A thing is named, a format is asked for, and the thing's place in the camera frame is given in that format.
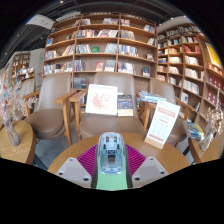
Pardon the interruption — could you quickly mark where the beige armchair with wooden arms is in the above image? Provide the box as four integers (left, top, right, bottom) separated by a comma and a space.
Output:
22, 72, 78, 147
18, 77, 37, 111
139, 77, 198, 148
68, 71, 148, 141

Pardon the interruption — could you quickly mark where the glass vase with dried flowers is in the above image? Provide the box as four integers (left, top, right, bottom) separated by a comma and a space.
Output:
198, 89, 224, 153

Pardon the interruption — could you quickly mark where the red and white sign stand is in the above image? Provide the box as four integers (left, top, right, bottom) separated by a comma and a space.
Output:
143, 99, 181, 150

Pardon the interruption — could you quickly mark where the round wooden side table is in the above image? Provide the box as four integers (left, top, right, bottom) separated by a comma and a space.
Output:
0, 119, 37, 166

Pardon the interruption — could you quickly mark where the white floral picture board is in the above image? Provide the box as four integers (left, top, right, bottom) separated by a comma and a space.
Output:
85, 83, 119, 116

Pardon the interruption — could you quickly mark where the stack of blue books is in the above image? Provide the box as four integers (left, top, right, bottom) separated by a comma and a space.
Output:
138, 90, 168, 104

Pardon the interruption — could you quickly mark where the dark cover book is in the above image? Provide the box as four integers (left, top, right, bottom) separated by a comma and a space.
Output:
116, 93, 135, 118

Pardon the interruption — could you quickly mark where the green round mouse pad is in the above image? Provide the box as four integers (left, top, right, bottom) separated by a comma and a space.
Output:
95, 168, 129, 192

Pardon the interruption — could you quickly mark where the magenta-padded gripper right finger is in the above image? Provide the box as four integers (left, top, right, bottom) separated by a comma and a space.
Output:
124, 143, 170, 189

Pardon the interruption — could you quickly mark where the tall wooden bookshelf with books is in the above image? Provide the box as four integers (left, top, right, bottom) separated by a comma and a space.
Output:
155, 23, 224, 134

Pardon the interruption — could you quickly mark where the distant wooden bookshelf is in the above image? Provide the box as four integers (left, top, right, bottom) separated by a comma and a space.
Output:
11, 51, 36, 83

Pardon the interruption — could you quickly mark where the transparent computer mouse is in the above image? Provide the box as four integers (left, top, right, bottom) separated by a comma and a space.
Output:
95, 131, 128, 176

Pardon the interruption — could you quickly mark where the stack of colourful books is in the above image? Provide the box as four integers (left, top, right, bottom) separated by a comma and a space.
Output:
182, 120, 205, 141

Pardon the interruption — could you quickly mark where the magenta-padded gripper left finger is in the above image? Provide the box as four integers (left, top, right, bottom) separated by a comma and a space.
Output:
54, 143, 99, 190

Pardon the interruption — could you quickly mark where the wide wooden bookshelf with books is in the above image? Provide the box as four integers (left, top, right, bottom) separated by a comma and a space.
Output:
43, 13, 158, 91

